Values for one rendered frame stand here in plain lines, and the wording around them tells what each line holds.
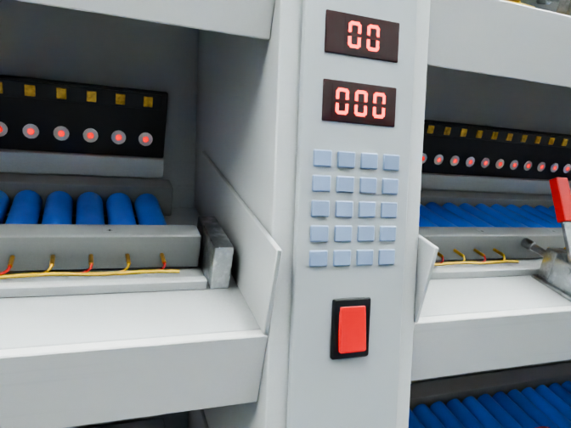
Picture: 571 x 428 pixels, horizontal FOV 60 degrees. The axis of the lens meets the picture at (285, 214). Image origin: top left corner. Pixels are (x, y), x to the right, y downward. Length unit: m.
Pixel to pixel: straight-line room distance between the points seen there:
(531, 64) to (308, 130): 0.18
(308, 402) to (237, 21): 0.21
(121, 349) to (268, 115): 0.14
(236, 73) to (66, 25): 0.17
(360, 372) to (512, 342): 0.13
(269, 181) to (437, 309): 0.14
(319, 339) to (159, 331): 0.09
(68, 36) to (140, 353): 0.28
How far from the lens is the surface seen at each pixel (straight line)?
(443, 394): 0.57
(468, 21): 0.35
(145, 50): 0.46
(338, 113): 0.27
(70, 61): 0.46
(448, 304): 0.35
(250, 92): 0.31
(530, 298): 0.41
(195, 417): 0.46
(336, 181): 0.27
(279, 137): 0.26
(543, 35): 0.39
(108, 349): 0.26
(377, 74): 0.29
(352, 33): 0.29
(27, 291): 0.30
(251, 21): 0.28
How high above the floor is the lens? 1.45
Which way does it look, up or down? 3 degrees down
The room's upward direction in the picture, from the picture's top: 2 degrees clockwise
